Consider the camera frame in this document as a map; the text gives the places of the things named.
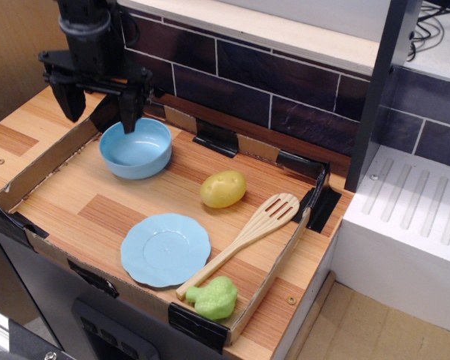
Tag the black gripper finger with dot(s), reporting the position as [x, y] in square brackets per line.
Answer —
[70, 98]
[130, 110]

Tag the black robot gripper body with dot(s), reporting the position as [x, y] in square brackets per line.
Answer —
[95, 61]

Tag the light blue plastic bowl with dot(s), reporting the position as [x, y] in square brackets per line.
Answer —
[137, 155]

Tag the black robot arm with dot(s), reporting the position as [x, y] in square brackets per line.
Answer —
[94, 15]

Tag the light blue scalloped plate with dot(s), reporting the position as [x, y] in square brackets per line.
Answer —
[165, 250]

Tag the cardboard tray border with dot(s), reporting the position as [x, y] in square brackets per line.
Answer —
[64, 215]

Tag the yellow toy potato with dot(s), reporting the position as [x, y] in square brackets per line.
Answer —
[223, 189]

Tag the wooden slotted spatula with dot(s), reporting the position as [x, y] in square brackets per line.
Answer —
[271, 215]

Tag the green toy broccoli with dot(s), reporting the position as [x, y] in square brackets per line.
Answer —
[215, 301]

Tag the black toy oven panel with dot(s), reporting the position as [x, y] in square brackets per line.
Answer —
[108, 338]

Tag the white ridged drainboard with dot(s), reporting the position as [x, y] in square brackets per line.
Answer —
[394, 241]

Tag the dark grey vertical post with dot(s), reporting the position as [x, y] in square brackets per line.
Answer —
[393, 50]

